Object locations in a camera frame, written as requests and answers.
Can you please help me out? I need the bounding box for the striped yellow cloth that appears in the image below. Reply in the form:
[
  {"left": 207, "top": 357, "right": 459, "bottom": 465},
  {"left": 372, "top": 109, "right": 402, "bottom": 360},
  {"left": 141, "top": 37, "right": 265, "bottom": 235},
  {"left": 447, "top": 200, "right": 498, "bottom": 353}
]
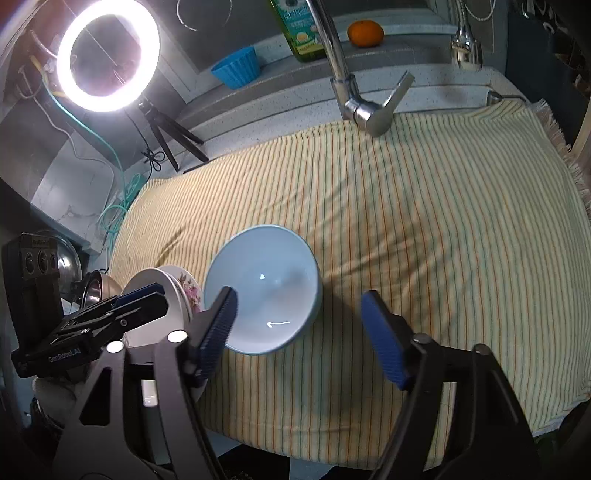
[{"left": 108, "top": 99, "right": 591, "bottom": 472}]

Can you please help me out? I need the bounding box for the black ring light cable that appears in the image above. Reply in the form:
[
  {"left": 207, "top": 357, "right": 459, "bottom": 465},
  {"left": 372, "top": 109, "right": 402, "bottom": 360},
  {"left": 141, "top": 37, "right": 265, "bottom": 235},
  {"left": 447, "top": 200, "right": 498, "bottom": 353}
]
[{"left": 124, "top": 108, "right": 167, "bottom": 174}]

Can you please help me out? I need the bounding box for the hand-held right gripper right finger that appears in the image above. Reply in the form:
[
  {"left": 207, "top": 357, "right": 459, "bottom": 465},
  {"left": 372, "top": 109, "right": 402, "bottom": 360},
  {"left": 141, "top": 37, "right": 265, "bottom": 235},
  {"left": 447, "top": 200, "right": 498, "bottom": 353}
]
[{"left": 361, "top": 290, "right": 543, "bottom": 480}]

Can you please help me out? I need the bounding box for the red steel bowl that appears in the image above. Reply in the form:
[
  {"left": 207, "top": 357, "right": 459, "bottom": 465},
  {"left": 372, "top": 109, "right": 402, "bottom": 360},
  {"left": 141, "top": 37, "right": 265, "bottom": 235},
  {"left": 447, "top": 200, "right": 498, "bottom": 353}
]
[{"left": 74, "top": 270, "right": 123, "bottom": 308}]

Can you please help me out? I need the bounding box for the blue ribbed cup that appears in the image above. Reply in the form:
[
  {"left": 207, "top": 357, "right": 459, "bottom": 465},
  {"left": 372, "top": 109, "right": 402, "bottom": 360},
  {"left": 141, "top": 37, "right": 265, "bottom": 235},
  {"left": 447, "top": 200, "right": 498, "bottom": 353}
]
[{"left": 211, "top": 45, "right": 260, "bottom": 90}]

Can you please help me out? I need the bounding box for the chrome faucet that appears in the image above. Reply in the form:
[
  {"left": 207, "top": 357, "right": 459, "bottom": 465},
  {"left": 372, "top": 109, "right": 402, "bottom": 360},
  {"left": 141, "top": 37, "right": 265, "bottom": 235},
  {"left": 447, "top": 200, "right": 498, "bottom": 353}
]
[{"left": 307, "top": 0, "right": 415, "bottom": 137}]

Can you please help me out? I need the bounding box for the oval floral plate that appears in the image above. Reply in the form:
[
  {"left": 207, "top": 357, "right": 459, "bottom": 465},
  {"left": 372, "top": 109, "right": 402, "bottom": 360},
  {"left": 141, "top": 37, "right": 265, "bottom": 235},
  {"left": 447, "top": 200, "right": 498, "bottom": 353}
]
[{"left": 124, "top": 267, "right": 192, "bottom": 356}]

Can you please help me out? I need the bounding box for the black tripod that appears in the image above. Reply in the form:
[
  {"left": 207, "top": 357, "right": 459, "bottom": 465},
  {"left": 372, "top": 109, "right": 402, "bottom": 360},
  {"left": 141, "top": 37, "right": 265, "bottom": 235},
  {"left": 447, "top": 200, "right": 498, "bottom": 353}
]
[{"left": 136, "top": 98, "right": 209, "bottom": 172}]

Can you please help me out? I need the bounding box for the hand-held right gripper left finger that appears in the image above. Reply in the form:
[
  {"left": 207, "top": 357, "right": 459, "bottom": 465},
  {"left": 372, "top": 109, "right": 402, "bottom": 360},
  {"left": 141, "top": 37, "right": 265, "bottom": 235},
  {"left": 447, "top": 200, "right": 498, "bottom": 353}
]
[{"left": 55, "top": 286, "right": 238, "bottom": 480}]

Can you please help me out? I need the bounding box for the green oil bottle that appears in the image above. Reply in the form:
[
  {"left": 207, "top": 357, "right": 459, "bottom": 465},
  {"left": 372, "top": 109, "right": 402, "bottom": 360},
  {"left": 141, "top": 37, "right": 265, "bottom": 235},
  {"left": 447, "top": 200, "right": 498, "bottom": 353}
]
[{"left": 270, "top": 0, "right": 331, "bottom": 64}]

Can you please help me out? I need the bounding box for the green cable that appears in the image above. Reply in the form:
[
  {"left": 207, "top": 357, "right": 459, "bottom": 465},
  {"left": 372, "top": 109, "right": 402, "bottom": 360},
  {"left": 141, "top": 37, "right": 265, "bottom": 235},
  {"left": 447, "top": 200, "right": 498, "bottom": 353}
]
[{"left": 44, "top": 78, "right": 141, "bottom": 254}]

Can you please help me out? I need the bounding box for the light blue bowl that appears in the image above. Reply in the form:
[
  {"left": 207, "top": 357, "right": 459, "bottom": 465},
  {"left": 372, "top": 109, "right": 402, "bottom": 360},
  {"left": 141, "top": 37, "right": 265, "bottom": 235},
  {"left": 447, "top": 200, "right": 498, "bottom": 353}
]
[{"left": 204, "top": 224, "right": 323, "bottom": 355}]

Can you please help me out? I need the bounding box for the small metal fixture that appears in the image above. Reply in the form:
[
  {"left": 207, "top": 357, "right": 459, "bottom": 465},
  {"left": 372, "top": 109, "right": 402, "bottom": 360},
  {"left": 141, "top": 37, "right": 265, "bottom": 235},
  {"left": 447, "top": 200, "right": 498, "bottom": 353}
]
[{"left": 486, "top": 90, "right": 525, "bottom": 108}]

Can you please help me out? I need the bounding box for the orange fruit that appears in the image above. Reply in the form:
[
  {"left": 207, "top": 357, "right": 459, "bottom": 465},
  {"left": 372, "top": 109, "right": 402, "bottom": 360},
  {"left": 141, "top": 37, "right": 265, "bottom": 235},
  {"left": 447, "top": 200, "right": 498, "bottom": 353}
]
[{"left": 347, "top": 20, "right": 385, "bottom": 48}]

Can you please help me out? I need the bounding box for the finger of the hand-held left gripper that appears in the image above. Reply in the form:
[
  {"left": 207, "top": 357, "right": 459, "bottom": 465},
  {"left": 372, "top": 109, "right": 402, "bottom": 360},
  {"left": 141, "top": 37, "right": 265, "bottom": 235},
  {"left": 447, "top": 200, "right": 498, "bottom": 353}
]
[
  {"left": 99, "top": 292, "right": 169, "bottom": 337},
  {"left": 115, "top": 283, "right": 165, "bottom": 308}
]

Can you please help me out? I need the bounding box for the chrome sprayer head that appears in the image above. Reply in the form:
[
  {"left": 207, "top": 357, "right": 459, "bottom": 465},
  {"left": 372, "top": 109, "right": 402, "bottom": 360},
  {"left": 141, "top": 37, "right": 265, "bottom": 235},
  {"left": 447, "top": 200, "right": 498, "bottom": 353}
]
[{"left": 450, "top": 0, "right": 484, "bottom": 70}]

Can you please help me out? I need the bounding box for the person's left hand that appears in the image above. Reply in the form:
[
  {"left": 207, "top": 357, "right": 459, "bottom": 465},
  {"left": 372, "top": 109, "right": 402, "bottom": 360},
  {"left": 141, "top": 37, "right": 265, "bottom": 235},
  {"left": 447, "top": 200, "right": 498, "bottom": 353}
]
[{"left": 33, "top": 375, "right": 81, "bottom": 418}]

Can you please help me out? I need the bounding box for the white ring light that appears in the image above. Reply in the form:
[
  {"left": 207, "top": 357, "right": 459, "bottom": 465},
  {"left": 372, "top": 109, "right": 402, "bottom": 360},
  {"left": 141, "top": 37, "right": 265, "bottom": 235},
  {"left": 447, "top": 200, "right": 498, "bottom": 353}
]
[{"left": 56, "top": 0, "right": 161, "bottom": 113}]

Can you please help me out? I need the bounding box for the white cable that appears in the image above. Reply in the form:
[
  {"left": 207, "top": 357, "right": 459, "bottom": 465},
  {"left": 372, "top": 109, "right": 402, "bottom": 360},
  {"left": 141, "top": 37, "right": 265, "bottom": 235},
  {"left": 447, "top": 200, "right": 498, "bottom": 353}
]
[{"left": 32, "top": 95, "right": 117, "bottom": 217}]

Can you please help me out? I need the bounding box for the large steel bowl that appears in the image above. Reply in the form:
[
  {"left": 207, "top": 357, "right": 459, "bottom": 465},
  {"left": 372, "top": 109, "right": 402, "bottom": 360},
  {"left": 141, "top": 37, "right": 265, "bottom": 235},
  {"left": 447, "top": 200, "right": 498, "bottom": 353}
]
[{"left": 58, "top": 234, "right": 89, "bottom": 301}]

